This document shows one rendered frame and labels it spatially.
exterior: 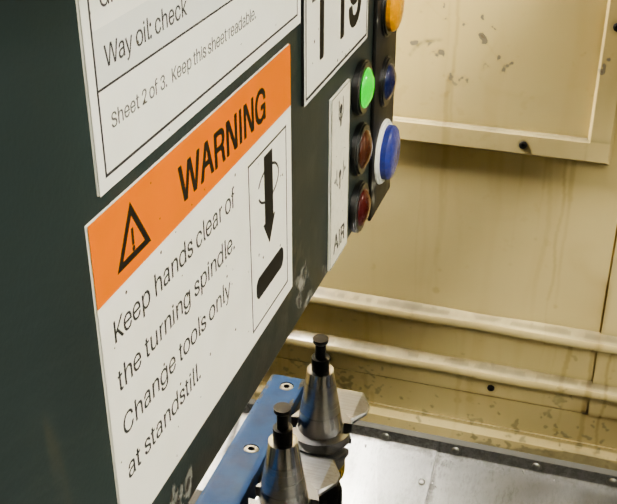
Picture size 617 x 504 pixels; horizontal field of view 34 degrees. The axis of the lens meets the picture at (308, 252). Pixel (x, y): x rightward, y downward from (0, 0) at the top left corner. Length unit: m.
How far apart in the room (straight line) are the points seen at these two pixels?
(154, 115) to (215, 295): 0.08
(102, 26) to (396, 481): 1.35
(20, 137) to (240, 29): 0.13
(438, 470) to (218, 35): 1.29
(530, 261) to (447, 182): 0.15
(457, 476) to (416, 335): 0.23
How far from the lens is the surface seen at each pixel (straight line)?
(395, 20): 0.52
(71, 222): 0.25
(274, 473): 0.89
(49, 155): 0.24
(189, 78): 0.30
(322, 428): 0.99
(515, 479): 1.56
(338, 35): 0.45
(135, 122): 0.27
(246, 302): 0.37
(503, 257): 1.39
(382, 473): 1.56
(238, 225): 0.35
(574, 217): 1.35
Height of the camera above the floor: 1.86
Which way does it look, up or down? 29 degrees down
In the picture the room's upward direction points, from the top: straight up
